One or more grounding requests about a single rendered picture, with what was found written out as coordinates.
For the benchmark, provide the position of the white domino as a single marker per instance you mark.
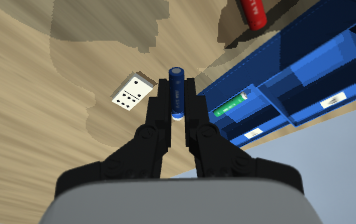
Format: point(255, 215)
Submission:
point(132, 92)

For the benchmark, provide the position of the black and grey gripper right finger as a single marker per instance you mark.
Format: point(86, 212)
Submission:
point(218, 156)

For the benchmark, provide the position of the green cylindrical battery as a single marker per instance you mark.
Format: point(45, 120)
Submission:
point(230, 104)

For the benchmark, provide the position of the blue battery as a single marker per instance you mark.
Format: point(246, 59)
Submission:
point(176, 80)

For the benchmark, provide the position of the red battery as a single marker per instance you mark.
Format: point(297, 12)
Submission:
point(254, 13)

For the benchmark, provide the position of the blue rack of bins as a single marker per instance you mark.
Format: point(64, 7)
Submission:
point(303, 92)

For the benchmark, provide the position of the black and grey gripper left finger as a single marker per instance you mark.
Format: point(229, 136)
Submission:
point(140, 158)

